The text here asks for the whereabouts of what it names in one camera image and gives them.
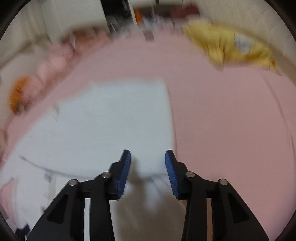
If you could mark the orange bottle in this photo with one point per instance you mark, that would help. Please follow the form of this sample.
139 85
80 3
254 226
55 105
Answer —
137 15

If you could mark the maroon bag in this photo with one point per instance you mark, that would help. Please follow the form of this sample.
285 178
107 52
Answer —
187 11

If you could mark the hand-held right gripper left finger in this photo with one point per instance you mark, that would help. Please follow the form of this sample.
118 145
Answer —
123 171

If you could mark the white louvered wardrobe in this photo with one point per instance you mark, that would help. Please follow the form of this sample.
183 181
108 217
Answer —
76 11

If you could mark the small black box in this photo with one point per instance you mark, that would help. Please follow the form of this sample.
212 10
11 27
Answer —
149 36

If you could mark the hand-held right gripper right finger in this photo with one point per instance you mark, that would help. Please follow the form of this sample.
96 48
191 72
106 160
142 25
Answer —
172 173

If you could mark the white fleece garment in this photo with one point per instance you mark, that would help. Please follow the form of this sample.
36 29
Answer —
104 115

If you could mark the orange plush cushion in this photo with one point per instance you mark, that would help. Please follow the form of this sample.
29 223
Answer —
18 92

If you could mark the pink duvet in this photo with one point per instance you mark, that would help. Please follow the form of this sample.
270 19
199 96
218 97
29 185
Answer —
57 60

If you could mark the yellow printed pillow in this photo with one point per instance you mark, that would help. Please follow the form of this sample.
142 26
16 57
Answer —
219 44

